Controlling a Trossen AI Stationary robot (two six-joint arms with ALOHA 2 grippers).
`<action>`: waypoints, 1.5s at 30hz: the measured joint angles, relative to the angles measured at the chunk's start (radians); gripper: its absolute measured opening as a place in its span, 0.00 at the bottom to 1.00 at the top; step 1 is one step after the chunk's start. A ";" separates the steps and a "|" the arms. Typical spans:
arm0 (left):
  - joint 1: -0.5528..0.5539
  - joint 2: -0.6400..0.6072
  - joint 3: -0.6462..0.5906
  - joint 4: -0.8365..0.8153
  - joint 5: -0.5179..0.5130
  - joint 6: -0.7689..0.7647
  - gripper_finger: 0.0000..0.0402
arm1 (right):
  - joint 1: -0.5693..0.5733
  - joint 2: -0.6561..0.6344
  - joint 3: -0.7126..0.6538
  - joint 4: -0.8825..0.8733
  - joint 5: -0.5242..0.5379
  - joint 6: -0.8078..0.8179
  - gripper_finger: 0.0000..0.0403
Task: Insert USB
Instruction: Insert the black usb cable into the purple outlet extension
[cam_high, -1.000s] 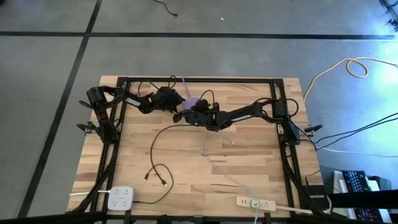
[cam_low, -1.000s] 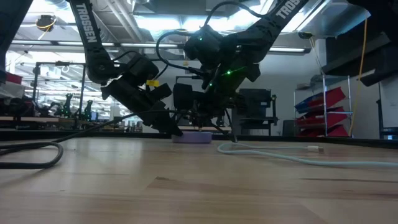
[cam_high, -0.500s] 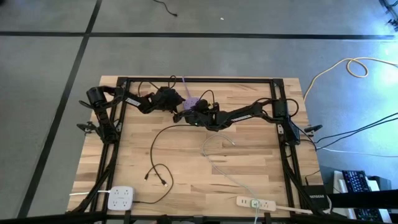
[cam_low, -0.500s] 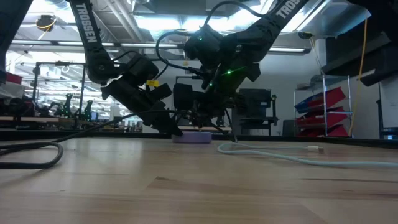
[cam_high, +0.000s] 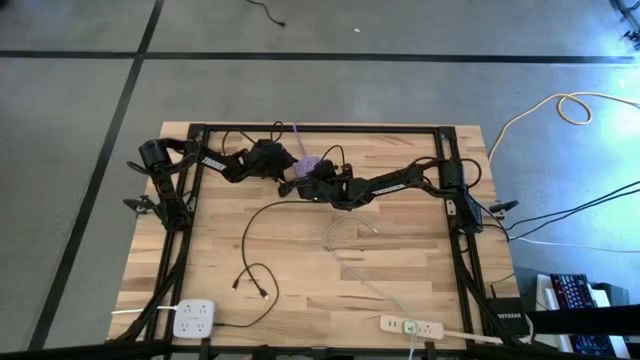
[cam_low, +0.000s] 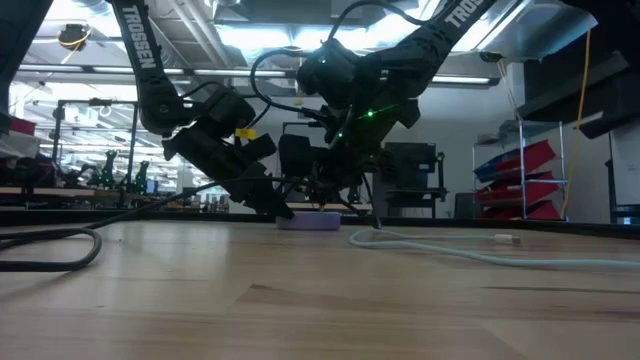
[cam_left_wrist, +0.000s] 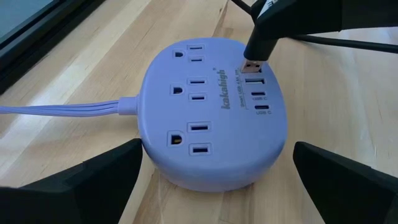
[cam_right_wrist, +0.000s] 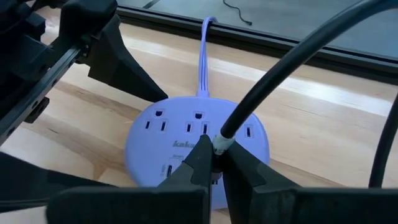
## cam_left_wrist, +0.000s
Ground long black USB cable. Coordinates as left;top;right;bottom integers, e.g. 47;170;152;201
229;0;398;75

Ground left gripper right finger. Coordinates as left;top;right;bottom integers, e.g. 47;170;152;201
293;141;398;224

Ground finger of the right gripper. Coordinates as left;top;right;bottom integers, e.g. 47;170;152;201
254;0;398;40

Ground black aluminium table frame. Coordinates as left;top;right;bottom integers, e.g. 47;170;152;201
0;0;106;94

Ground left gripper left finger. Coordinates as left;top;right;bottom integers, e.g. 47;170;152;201
0;138;144;224

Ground purple round power strip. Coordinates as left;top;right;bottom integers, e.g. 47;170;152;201
0;37;289;193

